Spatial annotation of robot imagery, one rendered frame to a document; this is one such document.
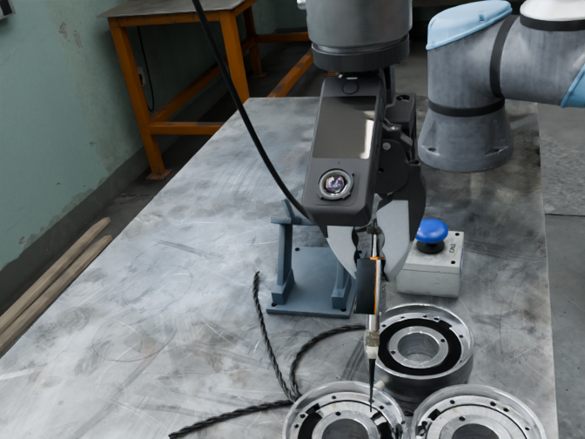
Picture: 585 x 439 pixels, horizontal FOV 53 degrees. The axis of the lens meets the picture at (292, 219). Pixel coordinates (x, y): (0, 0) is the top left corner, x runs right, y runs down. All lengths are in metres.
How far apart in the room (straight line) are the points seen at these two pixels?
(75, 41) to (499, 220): 2.15
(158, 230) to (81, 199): 1.79
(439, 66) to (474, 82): 0.06
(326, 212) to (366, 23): 0.13
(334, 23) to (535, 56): 0.48
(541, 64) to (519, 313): 0.34
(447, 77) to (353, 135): 0.51
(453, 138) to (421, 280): 0.31
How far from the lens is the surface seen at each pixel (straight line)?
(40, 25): 2.56
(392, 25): 0.42
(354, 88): 0.44
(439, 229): 0.69
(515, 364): 0.64
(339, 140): 0.42
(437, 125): 0.96
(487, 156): 0.95
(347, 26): 0.42
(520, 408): 0.55
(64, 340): 0.77
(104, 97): 2.83
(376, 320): 0.53
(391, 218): 0.49
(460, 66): 0.91
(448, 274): 0.69
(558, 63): 0.86
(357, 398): 0.56
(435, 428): 0.54
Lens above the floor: 1.25
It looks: 32 degrees down
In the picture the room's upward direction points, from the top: 9 degrees counter-clockwise
